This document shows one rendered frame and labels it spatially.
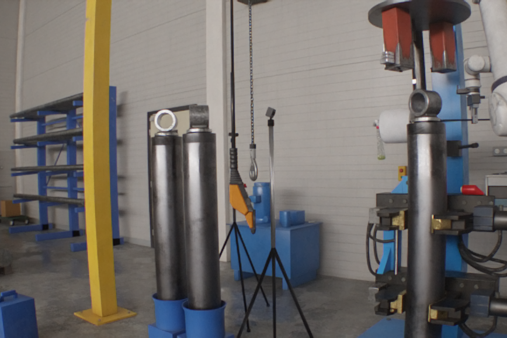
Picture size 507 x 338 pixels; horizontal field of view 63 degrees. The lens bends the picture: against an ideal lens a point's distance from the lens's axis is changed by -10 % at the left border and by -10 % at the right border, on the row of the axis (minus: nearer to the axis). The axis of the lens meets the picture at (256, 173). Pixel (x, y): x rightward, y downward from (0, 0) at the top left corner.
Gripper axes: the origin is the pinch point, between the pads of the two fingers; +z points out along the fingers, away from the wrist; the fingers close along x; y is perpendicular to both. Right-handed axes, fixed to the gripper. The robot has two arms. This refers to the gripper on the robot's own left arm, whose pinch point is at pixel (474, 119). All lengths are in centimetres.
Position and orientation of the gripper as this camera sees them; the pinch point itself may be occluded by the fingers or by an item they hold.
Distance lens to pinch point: 257.7
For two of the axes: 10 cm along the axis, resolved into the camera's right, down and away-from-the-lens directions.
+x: 2.5, -0.3, 9.7
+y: 9.7, -0.2, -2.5
